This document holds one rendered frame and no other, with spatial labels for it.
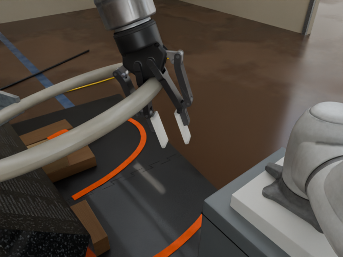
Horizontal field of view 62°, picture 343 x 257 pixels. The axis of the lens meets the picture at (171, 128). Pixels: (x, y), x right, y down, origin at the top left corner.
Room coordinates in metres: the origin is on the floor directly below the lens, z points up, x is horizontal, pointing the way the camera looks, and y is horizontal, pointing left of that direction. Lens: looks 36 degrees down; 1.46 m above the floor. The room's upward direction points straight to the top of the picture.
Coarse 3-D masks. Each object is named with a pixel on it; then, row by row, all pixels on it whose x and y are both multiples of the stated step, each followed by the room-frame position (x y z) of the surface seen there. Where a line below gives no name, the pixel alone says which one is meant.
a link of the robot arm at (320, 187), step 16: (336, 160) 0.43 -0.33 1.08; (320, 176) 0.41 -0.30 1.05; (336, 176) 0.37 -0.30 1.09; (320, 192) 0.38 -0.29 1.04; (336, 192) 0.34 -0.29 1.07; (320, 208) 0.36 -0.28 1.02; (336, 208) 0.33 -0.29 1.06; (320, 224) 0.34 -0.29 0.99; (336, 224) 0.31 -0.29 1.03; (336, 240) 0.29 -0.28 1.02
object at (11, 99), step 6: (0, 90) 0.69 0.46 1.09; (0, 96) 0.68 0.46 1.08; (6, 96) 0.67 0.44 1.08; (12, 96) 0.66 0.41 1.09; (18, 96) 0.66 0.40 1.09; (0, 102) 0.68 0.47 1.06; (6, 102) 0.67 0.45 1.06; (12, 102) 0.66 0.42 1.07; (18, 102) 0.65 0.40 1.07; (0, 108) 0.67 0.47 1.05; (18, 114) 0.64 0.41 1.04
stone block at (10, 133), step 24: (0, 144) 0.93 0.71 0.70; (24, 144) 1.05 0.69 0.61; (0, 192) 0.62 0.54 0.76; (24, 192) 0.68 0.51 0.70; (48, 192) 0.74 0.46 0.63; (0, 216) 0.52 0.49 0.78; (24, 216) 0.56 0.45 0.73; (48, 216) 0.60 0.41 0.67; (72, 216) 0.66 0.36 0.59; (0, 240) 0.45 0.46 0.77; (24, 240) 0.48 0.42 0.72; (48, 240) 0.51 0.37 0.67; (72, 240) 0.55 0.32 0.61
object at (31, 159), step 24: (96, 72) 0.73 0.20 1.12; (48, 96) 0.69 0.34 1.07; (144, 96) 0.41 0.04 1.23; (0, 120) 0.59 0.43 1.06; (96, 120) 0.34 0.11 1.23; (120, 120) 0.35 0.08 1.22; (48, 144) 0.30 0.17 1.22; (72, 144) 0.31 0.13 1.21; (0, 168) 0.28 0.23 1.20; (24, 168) 0.28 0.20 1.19
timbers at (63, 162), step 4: (44, 140) 1.60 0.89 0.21; (32, 144) 1.55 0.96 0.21; (36, 144) 1.55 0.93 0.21; (28, 148) 1.51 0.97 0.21; (60, 160) 1.42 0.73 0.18; (64, 160) 1.44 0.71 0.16; (48, 164) 1.38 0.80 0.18; (52, 164) 1.39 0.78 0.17; (56, 164) 1.41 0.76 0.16; (60, 164) 1.42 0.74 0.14; (64, 164) 1.43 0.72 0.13; (68, 164) 1.45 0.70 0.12; (44, 168) 1.36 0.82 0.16; (48, 168) 1.38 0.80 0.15; (52, 168) 1.39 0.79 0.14; (56, 168) 1.40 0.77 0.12; (60, 168) 1.42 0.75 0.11; (48, 172) 1.37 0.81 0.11
